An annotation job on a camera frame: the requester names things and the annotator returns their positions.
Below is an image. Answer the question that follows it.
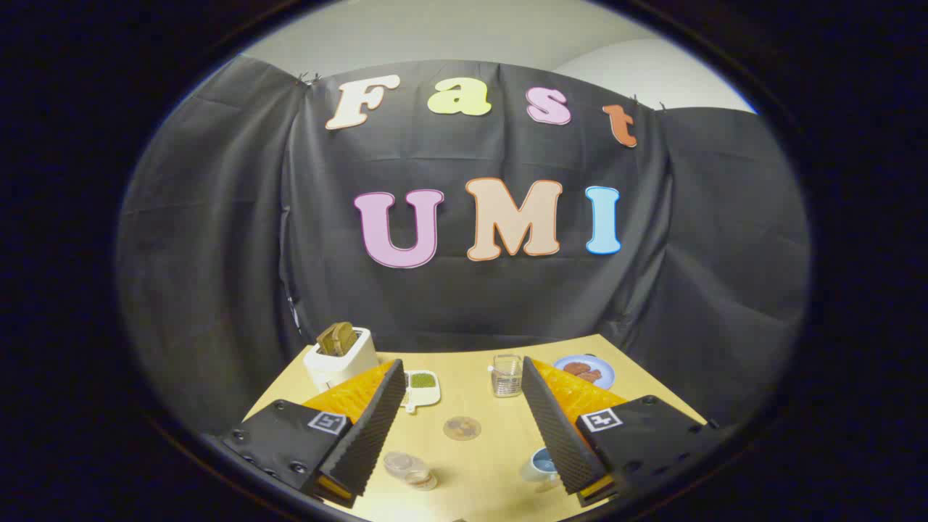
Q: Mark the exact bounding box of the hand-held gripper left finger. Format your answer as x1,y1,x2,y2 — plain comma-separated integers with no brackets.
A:
220,359,407,509

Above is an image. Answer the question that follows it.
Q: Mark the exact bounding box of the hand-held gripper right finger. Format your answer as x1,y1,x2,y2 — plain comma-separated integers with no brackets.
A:
521,356,726,508

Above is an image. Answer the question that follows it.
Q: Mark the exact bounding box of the white cup blue inside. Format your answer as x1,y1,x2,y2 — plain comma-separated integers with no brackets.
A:
520,447,560,485

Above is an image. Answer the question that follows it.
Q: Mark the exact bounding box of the round brown coaster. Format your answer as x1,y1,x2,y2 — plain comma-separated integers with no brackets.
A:
443,415,483,442

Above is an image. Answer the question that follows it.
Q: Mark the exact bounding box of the small white dish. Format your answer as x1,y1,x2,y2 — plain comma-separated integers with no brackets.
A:
400,370,442,415

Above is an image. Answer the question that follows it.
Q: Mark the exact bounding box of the white toaster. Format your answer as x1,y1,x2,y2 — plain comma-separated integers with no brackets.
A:
302,327,380,394

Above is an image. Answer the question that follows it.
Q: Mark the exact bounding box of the clear glass measuring beaker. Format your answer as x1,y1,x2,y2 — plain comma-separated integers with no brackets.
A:
489,354,524,398

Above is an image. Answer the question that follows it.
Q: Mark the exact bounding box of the blue plate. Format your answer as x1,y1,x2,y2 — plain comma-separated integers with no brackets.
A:
553,355,616,392

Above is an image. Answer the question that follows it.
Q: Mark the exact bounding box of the wooden table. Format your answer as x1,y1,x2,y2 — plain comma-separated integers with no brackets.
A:
243,333,708,522

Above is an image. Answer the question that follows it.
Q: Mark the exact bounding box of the brown bread slice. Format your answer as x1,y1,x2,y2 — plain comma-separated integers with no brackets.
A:
316,322,358,357

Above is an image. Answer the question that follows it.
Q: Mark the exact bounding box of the black backdrop cloth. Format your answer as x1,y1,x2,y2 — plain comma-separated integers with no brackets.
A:
116,54,811,437

